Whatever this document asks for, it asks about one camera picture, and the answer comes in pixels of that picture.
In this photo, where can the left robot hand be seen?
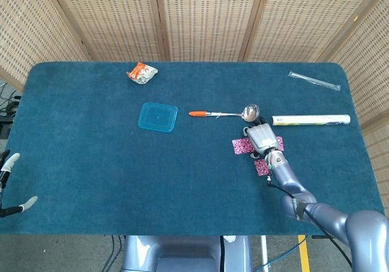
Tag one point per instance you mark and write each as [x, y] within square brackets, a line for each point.
[2, 181]

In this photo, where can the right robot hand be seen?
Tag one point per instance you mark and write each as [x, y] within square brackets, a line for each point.
[263, 137]

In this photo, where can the pink patterned cloth square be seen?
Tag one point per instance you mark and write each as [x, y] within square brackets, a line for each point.
[261, 167]

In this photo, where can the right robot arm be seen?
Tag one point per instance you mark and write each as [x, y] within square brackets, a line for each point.
[285, 178]

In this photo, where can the white green cling film roll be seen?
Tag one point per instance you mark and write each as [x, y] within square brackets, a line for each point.
[310, 120]

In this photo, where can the black power strip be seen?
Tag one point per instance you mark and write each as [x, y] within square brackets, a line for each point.
[4, 129]

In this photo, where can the clear plastic wrapped stick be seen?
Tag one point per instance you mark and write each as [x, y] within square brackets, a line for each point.
[313, 80]

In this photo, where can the blue plastic container lid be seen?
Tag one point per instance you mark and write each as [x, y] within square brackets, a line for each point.
[158, 117]

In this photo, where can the blue carpet table cover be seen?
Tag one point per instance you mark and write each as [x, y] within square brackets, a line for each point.
[121, 178]

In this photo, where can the woven rattan screen panel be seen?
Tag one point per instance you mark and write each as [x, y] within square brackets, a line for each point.
[304, 20]
[206, 20]
[115, 20]
[370, 56]
[30, 26]

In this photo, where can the yellow floor tape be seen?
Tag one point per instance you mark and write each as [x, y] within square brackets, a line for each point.
[304, 253]

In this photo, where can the crumpled orange silver snack wrapper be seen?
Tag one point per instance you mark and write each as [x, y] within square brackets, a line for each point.
[143, 74]

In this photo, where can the grey blue robot torso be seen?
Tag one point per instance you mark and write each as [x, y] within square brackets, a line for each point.
[182, 253]

